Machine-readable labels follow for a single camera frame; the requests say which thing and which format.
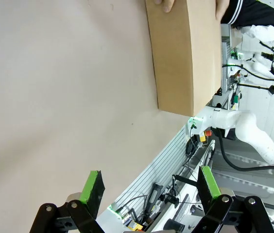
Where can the yellow emergency stop box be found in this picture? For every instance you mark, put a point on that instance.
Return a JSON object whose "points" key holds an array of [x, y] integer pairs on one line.
{"points": [[205, 137]]}

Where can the aluminium profile frame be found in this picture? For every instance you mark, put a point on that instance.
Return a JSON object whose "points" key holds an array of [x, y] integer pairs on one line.
{"points": [[225, 63]]}

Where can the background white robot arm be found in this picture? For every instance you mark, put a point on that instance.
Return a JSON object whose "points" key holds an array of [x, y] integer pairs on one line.
{"points": [[261, 32]]}

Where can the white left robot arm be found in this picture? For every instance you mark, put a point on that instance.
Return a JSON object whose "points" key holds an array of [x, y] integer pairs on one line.
{"points": [[107, 217]]}

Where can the small yellow box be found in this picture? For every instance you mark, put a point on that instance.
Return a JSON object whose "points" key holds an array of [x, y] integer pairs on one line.
{"points": [[135, 226]]}

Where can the black cylindrical cup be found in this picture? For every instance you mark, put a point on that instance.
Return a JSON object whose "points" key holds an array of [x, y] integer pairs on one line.
{"points": [[174, 225]]}

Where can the person's left hand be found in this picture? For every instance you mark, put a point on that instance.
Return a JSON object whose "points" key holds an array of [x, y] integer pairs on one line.
{"points": [[222, 8]]}

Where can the brown cardboard box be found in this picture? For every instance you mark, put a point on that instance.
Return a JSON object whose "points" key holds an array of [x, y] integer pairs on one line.
{"points": [[176, 60]]}

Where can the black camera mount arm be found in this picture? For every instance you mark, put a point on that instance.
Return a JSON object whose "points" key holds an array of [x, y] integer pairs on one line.
{"points": [[176, 191]]}

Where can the person's left forearm black sleeve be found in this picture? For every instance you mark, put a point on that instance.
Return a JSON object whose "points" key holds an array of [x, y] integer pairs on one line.
{"points": [[256, 12]]}

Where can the black handheld tool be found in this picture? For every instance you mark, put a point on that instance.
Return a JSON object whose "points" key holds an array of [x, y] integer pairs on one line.
{"points": [[155, 196]]}

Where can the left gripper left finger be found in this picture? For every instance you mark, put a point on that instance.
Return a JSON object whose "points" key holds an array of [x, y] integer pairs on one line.
{"points": [[94, 191]]}

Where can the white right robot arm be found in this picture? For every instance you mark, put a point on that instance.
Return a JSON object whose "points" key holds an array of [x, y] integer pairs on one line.
{"points": [[246, 126]]}

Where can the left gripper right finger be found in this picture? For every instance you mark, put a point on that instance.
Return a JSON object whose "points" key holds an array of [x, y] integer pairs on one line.
{"points": [[206, 187]]}

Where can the person's right hand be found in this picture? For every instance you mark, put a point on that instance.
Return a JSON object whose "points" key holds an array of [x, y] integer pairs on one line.
{"points": [[167, 4]]}

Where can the grooved aluminium table frame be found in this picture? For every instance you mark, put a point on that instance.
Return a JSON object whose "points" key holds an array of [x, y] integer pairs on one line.
{"points": [[156, 165]]}

